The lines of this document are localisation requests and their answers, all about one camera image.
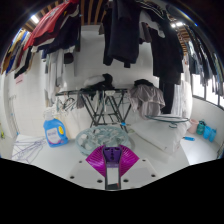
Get white and black clothes pile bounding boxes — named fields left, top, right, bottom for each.
left=82, top=73, right=116, bottom=91

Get round pale blue peg hanger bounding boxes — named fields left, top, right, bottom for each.
left=75, top=125, right=132, bottom=157

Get teal bucket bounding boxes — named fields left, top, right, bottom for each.
left=196, top=120, right=207, bottom=136

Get black folding drying rack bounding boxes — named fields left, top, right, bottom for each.
left=54, top=87, right=133, bottom=132

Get pink bucket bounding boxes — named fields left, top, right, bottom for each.
left=187, top=118, right=200, bottom=135

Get white pillow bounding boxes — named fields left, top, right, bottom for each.
left=130, top=118, right=188, bottom=154

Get grey garment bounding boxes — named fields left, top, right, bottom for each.
left=129, top=83, right=167, bottom=119

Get white wire hangers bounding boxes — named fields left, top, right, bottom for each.
left=54, top=96, right=78, bottom=116

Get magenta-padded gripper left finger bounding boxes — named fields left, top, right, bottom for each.
left=66, top=145, right=108, bottom=191

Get blue detergent bottle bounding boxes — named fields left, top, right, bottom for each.
left=43, top=111, right=69, bottom=148

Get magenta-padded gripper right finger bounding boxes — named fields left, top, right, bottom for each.
left=118, top=145, right=158, bottom=191

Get hanging clothes row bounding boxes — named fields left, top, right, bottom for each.
left=0, top=0, right=224, bottom=114

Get purple wire clothes hangers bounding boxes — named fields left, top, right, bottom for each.
left=11, top=137, right=48, bottom=164

